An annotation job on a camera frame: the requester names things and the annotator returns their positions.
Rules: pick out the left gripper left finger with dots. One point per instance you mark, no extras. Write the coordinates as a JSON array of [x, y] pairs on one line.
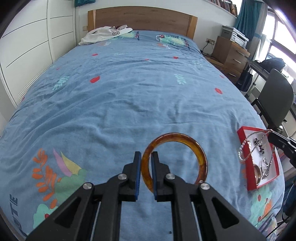
[[130, 187]]

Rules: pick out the teal curtain left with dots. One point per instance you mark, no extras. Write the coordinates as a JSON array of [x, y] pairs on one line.
[[83, 2]]

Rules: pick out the row of books on shelf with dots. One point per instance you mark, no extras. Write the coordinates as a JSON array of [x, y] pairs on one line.
[[229, 6]]

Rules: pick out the red jewelry box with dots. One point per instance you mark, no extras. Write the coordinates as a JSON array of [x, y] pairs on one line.
[[256, 149]]

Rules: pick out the dark brown bangle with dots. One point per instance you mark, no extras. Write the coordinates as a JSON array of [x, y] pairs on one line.
[[257, 174]]

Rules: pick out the white clothing on bed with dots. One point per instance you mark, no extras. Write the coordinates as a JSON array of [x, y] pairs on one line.
[[103, 34]]

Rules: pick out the teal curtain right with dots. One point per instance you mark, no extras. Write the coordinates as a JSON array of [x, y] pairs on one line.
[[251, 21]]

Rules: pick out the white printer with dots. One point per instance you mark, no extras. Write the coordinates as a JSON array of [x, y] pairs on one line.
[[234, 35]]

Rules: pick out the wall socket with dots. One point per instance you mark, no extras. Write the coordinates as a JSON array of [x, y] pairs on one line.
[[210, 41]]

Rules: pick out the teal curtain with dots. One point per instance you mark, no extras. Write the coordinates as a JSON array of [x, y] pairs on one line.
[[83, 2], [251, 21]]

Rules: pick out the dark hanging bag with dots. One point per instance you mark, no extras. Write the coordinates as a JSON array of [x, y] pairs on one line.
[[244, 81]]

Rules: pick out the blue patterned bedspread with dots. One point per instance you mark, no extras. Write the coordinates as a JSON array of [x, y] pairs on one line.
[[87, 115]]

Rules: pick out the white wardrobe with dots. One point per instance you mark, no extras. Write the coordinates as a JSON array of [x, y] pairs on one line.
[[39, 34]]

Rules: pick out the wooden drawer cabinet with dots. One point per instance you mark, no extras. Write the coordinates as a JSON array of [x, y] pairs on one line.
[[231, 55]]

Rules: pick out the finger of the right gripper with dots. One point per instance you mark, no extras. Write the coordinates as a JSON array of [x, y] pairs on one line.
[[287, 145]]

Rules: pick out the amber bangle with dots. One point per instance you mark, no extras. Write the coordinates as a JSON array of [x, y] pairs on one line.
[[179, 162]]

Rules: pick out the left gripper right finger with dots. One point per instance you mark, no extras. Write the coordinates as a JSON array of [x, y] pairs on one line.
[[161, 178]]

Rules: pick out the dark backpack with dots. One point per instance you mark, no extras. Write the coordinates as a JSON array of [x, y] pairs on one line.
[[272, 63]]

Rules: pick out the low wooden nightstand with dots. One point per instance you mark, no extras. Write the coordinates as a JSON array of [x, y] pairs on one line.
[[222, 68]]

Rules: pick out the wooden headboard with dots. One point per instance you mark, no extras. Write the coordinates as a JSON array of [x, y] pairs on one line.
[[144, 18]]

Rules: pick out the grey chair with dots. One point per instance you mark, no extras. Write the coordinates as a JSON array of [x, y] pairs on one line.
[[275, 100]]

